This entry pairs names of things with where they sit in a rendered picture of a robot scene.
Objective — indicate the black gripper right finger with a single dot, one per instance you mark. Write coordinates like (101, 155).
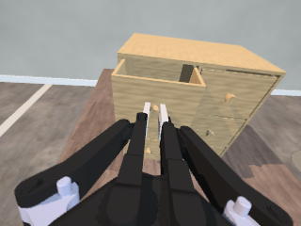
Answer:
(181, 150)

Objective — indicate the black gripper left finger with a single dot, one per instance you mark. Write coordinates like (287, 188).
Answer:
(47, 195)

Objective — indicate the light wooden chest of drawers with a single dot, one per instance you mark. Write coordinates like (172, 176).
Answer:
(201, 53)

